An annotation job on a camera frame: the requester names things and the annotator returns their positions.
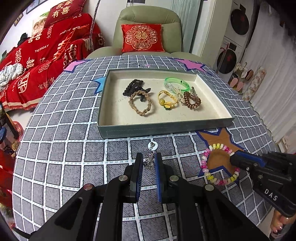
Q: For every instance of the cream wire hair clip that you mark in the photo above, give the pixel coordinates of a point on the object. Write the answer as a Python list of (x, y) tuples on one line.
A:
[(178, 94)]

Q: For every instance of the framed wall pictures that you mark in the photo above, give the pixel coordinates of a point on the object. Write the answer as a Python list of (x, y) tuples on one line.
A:
[(33, 5)]

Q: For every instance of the red embroidered pillow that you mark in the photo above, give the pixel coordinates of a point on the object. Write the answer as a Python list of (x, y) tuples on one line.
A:
[(63, 11)]

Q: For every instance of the green jewelry tray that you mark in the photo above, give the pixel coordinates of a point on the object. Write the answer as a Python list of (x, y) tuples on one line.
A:
[(154, 110)]

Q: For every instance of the red wedding bedding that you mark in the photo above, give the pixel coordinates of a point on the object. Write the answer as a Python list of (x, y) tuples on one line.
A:
[(45, 56)]

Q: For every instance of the green leather armchair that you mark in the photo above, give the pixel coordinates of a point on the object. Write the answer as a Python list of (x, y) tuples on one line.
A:
[(171, 33)]

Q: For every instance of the red embroidered cushion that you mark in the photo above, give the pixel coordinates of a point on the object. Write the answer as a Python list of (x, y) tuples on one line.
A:
[(142, 38)]

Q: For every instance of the right hand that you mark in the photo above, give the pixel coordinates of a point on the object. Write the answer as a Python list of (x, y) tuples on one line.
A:
[(278, 221)]

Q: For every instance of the lower washing machine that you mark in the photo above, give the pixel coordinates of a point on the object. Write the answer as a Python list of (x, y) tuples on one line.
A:
[(227, 58)]

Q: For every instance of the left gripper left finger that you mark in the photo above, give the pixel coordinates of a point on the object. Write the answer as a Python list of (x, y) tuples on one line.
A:
[(132, 186)]

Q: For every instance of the silver metal clip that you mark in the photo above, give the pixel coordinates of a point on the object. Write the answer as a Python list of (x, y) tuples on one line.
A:
[(193, 91)]

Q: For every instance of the pink slippers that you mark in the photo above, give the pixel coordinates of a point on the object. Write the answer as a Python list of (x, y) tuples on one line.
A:
[(240, 78)]

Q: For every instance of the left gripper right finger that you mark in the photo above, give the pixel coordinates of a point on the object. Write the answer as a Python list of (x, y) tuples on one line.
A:
[(167, 182)]

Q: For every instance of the grey white crumpled cloth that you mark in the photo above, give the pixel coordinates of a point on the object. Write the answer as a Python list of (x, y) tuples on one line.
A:
[(9, 73)]

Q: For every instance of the upper dryer machine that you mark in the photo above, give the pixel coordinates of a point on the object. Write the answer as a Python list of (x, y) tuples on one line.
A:
[(239, 22)]

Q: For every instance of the silver charm keychain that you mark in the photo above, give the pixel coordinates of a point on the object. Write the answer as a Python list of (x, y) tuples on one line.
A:
[(149, 162)]

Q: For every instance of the black beaded hair clip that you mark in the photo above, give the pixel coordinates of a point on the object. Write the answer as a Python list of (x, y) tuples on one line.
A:
[(133, 86)]

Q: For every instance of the green translucent bangle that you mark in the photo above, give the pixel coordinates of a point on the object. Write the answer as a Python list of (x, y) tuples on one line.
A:
[(171, 82)]

